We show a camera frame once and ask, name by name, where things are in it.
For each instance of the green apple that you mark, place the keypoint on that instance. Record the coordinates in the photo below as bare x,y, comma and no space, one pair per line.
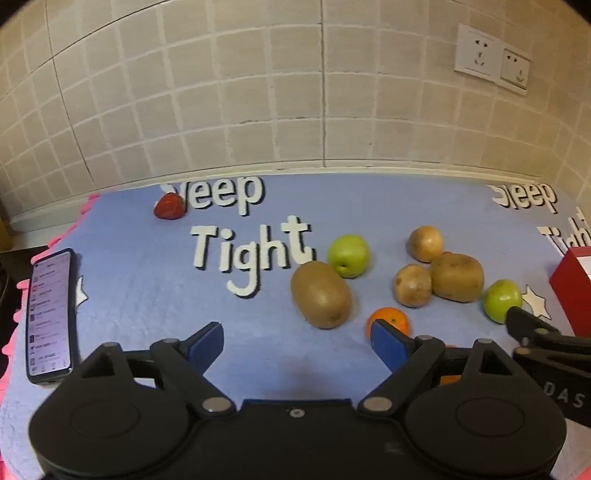
348,256
502,300

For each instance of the large brown kiwi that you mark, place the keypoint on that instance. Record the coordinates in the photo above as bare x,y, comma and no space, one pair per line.
457,277
321,295

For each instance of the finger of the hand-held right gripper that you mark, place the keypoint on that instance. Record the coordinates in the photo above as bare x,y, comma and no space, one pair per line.
526,321
545,356

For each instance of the white wall socket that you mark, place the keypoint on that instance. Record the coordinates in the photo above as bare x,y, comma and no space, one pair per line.
478,53
515,71

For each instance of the blue printed blanket pink trim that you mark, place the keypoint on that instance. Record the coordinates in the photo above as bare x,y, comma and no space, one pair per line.
138,277

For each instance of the red box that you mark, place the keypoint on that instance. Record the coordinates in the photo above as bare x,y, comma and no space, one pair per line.
570,290

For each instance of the red strawberry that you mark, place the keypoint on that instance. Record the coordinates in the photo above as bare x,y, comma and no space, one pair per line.
170,206

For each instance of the black smartphone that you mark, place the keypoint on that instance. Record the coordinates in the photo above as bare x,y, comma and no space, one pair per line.
51,318

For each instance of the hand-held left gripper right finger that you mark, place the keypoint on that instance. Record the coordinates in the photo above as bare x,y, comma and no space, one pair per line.
388,346

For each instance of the small tan round fruit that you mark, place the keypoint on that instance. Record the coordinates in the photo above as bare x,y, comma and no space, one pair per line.
413,286
425,243

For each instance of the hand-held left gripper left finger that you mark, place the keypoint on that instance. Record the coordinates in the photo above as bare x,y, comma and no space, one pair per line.
207,342

